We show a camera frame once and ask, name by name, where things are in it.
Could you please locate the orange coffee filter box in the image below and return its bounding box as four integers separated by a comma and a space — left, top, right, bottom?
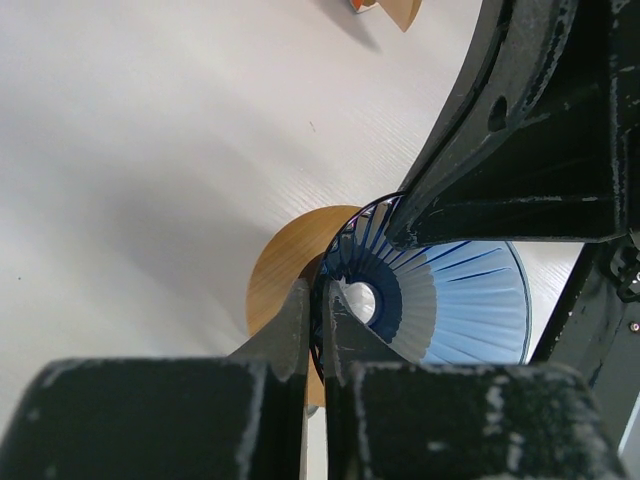
348, 0, 378, 14

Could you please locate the brown paper coffee filter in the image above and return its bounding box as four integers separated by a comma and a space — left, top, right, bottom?
377, 0, 422, 32

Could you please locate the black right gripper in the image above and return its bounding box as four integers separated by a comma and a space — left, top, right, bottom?
387, 1, 639, 443

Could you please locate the round wooden dripper holder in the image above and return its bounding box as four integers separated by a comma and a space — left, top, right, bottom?
245, 204, 364, 407

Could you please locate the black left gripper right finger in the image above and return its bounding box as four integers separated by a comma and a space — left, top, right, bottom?
322, 281, 420, 479

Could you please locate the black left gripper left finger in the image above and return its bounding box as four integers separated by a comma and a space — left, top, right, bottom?
228, 279, 310, 479

